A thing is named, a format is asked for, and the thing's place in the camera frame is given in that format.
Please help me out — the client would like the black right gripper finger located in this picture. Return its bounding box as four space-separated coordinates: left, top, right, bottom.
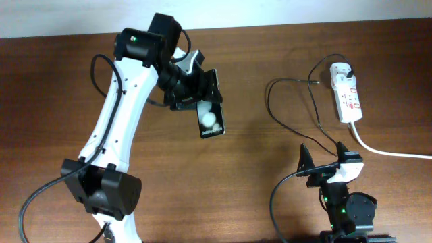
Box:
336 141 350 155
297 143 315 172

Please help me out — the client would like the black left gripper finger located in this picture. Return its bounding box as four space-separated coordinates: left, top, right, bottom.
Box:
202 69 223 103
169 101 196 111

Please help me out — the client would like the black smartphone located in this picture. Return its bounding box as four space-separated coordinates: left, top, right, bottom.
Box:
196 101 225 139

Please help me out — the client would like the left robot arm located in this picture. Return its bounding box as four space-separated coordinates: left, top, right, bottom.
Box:
61 13 225 242

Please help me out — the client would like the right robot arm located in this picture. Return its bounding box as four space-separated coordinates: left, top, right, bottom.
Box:
297 142 397 242

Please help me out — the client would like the white USB charger adapter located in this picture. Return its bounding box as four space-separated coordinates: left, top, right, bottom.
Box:
331 73 356 90

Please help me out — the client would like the white power strip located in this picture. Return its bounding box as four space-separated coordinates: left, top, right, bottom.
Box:
330 62 362 124

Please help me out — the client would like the black right camera cable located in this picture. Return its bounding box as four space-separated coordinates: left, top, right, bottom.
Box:
269 163 340 243

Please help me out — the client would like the black camera cable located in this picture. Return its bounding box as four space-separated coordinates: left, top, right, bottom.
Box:
269 163 340 243
18 53 124 243

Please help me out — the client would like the white power strip cord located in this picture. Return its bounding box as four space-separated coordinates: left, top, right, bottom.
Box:
348 121 432 160

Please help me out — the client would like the black left camera cable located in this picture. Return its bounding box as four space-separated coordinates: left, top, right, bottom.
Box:
18 53 124 243

